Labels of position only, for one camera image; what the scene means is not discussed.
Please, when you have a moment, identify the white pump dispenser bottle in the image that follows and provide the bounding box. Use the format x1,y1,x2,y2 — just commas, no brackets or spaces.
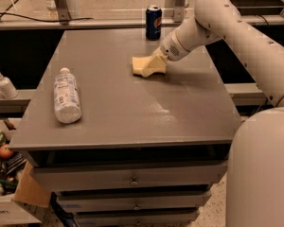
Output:
0,72,18,99

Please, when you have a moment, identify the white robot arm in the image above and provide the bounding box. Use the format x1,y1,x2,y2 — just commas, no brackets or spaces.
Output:
153,0,284,227

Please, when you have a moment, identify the grey drawer cabinet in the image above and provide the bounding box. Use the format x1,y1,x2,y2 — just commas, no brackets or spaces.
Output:
11,29,240,227

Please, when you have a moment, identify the grey metal rail frame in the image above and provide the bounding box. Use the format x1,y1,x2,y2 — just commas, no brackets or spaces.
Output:
0,0,284,30

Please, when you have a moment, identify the blue Pepsi can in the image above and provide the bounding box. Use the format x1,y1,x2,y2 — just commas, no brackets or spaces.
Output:
146,5,162,41

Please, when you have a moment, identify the white plastic bottle lying down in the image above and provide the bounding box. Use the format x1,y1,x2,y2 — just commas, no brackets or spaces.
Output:
54,67,81,124

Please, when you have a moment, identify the cardboard box with clutter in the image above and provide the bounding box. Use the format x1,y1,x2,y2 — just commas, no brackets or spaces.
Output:
0,131,50,225

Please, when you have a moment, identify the orange fruit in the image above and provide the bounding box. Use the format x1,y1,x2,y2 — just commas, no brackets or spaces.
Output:
0,144,14,160

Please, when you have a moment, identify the black cable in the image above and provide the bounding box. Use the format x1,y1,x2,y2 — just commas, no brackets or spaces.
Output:
0,0,94,24

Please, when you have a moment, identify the yellow sponge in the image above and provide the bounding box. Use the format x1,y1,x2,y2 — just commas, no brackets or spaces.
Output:
131,56,168,78

